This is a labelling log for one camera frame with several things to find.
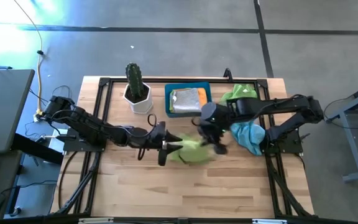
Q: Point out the grey microfiber towel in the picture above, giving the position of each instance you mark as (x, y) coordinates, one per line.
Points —
(186, 101)

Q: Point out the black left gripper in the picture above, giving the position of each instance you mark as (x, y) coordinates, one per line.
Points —
(151, 138)

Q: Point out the green cactus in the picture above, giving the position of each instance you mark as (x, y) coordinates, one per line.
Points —
(134, 79)

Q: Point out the lime green microfiber towel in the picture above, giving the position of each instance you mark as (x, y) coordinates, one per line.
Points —
(191, 152)
(239, 91)

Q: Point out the blue plastic bin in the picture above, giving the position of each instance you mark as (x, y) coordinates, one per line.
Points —
(188, 84)

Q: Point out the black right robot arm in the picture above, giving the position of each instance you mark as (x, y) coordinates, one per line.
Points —
(275, 105)

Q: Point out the white planter pot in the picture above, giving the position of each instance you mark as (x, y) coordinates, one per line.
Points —
(141, 105)

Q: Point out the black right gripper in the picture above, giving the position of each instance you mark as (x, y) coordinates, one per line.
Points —
(214, 119)

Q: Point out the black aluminium table frame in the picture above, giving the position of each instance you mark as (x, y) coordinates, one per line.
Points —
(182, 80)

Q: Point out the grey metal table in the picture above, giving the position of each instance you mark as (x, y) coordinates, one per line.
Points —
(353, 124)

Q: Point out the grey desk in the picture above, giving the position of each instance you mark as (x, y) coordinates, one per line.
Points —
(5, 109)

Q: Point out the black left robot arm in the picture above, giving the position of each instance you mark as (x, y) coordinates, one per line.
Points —
(85, 124)

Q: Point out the white box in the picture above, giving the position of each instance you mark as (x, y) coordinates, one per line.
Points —
(54, 143)

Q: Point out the blue microfiber towel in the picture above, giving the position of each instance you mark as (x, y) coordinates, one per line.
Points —
(249, 137)

